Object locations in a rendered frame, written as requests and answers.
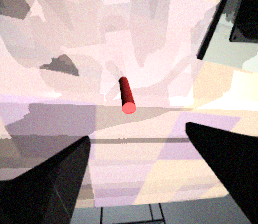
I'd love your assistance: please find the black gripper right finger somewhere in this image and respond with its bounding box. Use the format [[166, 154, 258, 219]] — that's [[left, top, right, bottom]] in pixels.
[[185, 122, 258, 224]]

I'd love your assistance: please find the red peg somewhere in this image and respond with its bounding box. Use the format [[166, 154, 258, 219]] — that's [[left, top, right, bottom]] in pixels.
[[119, 77, 136, 114]]

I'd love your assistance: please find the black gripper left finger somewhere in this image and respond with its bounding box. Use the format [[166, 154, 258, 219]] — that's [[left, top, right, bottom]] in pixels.
[[0, 136, 91, 224]]

